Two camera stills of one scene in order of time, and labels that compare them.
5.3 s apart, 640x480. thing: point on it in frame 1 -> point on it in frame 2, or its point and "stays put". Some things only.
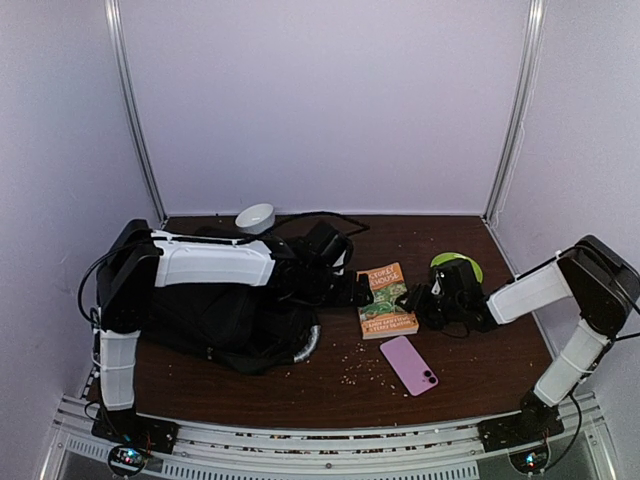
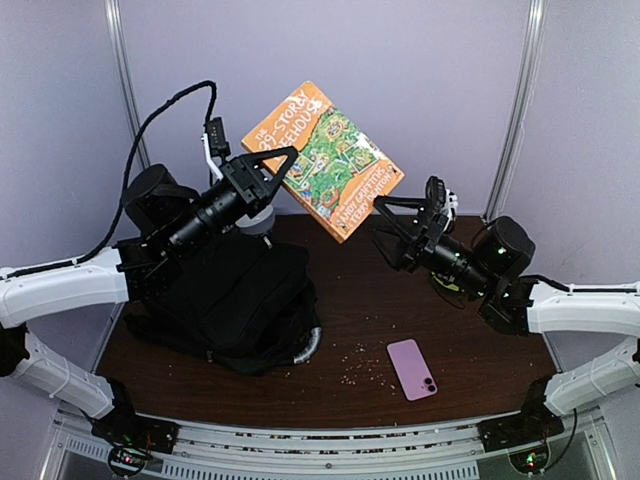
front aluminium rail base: x=582 y=451 stays put
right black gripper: x=416 y=304 -> x=429 y=224
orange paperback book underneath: x=384 y=317 -> x=339 y=168
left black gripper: x=353 y=296 -> x=248 y=181
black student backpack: x=246 y=329 stays put
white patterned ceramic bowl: x=256 y=219 stays put
